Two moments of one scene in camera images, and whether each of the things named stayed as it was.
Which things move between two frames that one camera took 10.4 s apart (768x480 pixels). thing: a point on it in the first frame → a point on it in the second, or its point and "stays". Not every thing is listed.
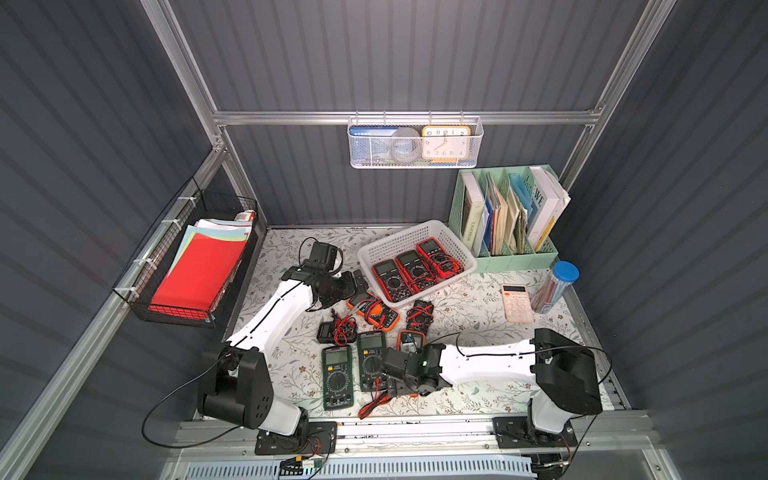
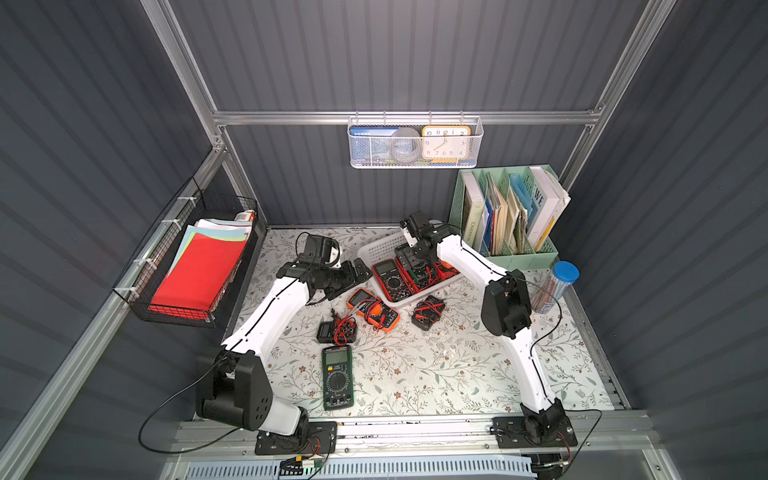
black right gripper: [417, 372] → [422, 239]
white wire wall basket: [415, 144] stays
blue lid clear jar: [553, 287] stays
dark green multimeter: [370, 346] → [421, 274]
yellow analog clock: [446, 144] stays
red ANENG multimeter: [392, 279] stays
